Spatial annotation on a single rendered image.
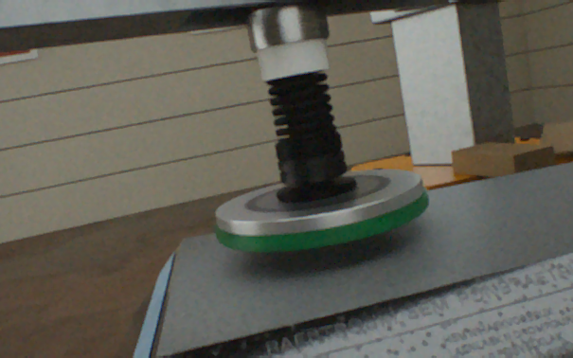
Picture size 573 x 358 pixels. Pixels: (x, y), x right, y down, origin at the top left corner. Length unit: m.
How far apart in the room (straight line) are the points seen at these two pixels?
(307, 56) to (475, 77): 0.88
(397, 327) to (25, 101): 6.27
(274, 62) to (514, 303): 0.29
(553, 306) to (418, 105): 1.01
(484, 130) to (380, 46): 5.86
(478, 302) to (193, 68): 6.20
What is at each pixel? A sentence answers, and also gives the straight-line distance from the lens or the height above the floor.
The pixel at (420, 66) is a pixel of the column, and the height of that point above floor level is 1.03.
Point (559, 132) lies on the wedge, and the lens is 1.47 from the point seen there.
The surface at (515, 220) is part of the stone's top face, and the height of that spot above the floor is 0.86.
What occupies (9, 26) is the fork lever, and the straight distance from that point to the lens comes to 0.47.
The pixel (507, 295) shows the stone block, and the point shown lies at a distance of 0.45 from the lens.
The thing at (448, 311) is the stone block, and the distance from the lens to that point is 0.43.
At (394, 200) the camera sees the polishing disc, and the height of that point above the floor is 0.91.
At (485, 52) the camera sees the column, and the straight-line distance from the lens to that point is 1.42.
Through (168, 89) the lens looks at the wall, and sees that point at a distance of 6.49.
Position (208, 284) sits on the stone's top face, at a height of 0.86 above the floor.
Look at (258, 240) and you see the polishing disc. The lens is 0.49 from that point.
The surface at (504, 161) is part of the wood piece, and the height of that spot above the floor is 0.82.
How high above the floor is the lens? 1.02
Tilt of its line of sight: 9 degrees down
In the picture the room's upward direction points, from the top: 10 degrees counter-clockwise
